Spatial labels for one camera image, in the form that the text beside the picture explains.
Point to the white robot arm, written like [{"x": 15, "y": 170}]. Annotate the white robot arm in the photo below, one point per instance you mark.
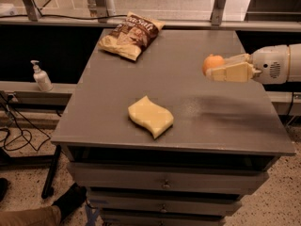
[{"x": 294, "y": 71}]

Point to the person's leg tan trousers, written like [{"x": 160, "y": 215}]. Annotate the person's leg tan trousers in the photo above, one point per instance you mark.
[{"x": 46, "y": 216}]

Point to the black table leg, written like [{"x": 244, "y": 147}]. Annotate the black table leg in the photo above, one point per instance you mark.
[{"x": 48, "y": 190}]

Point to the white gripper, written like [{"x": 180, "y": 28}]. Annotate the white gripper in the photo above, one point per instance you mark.
[{"x": 270, "y": 65}]

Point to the white pump dispenser bottle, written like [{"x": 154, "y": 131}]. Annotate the white pump dispenser bottle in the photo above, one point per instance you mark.
[{"x": 41, "y": 77}]

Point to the grey drawer cabinet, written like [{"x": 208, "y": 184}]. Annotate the grey drawer cabinet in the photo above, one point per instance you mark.
[{"x": 156, "y": 143}]

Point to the sea salt chips bag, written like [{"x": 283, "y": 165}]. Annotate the sea salt chips bag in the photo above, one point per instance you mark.
[{"x": 133, "y": 36}]

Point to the orange fruit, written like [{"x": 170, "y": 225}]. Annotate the orange fruit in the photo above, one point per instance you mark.
[{"x": 211, "y": 62}]

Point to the black shoe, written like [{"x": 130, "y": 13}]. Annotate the black shoe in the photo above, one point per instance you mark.
[{"x": 71, "y": 200}]

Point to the yellow wavy sponge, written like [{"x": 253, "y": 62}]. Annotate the yellow wavy sponge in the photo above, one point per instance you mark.
[{"x": 150, "y": 116}]

